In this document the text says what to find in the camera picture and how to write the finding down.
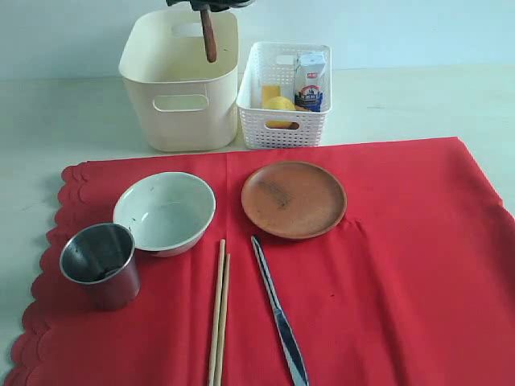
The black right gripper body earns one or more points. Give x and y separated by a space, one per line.
222 5

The dark wooden spoon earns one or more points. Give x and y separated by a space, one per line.
208 34

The yellow cheese wedge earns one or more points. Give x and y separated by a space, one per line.
269 92

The small milk carton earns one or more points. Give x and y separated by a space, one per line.
310 68

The yellow lemon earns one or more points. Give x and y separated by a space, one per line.
278 103

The brown wooden plate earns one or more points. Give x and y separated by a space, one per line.
294 200

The silver table knife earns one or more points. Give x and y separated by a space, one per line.
293 356

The fried chicken nugget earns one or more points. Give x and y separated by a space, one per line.
301 113

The white lattice plastic basket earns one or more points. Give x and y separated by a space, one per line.
274 63

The cream plastic bin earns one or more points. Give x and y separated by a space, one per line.
182 101

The white ceramic bowl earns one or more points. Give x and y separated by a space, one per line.
166 213

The stainless steel cup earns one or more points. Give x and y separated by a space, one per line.
100 259

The left wooden chopstick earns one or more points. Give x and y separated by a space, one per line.
216 313

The wooden chopstick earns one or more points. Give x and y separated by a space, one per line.
216 313
222 323

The right wooden chopstick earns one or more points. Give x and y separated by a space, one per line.
222 323

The red scalloped tablecloth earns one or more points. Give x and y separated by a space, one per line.
415 286

